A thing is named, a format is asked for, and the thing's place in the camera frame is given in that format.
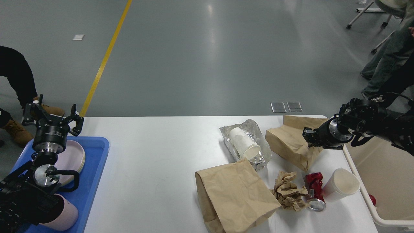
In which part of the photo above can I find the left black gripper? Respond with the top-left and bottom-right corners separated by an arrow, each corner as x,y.
22,94 -> 84,154

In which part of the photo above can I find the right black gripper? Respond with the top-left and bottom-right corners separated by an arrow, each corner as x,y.
302,117 -> 354,150

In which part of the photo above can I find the pink plate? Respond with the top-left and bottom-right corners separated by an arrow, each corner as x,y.
54,140 -> 86,173

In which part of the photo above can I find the pink cup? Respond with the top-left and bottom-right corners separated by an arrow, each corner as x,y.
39,194 -> 78,231

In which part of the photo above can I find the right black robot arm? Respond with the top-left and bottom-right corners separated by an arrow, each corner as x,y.
302,94 -> 414,155

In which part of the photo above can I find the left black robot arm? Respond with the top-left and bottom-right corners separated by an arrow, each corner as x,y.
1,95 -> 84,233

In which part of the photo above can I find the grey floor plate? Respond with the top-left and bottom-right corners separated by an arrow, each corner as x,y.
287,102 -> 303,112
270,102 -> 287,113

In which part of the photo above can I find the crushed red soda can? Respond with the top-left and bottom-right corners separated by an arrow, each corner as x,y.
304,172 -> 326,212

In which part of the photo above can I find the blue plastic tray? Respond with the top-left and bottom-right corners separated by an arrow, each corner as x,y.
11,136 -> 109,233

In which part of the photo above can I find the crumpled brown paper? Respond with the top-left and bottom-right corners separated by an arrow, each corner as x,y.
270,171 -> 309,211

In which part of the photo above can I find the clear plastic wrapper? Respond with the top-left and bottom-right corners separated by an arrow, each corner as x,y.
219,119 -> 272,171

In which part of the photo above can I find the person with tan boots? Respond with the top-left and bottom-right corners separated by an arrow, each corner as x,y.
0,45 -> 65,148

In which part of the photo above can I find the white paper cup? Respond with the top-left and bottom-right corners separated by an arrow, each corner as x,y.
229,127 -> 261,160

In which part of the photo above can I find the beige plastic bin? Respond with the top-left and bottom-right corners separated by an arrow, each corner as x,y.
343,137 -> 414,233

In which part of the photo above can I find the red item in bin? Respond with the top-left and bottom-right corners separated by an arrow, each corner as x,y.
368,194 -> 377,206

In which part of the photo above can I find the large brown paper bag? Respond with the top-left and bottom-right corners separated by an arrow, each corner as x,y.
195,159 -> 281,233

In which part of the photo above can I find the person in dark trousers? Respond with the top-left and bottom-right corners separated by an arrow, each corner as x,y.
379,54 -> 414,107

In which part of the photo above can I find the person in grey trousers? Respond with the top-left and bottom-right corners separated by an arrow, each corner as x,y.
360,0 -> 414,99

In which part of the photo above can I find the rolling chair base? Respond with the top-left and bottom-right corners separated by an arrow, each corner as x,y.
345,0 -> 408,54

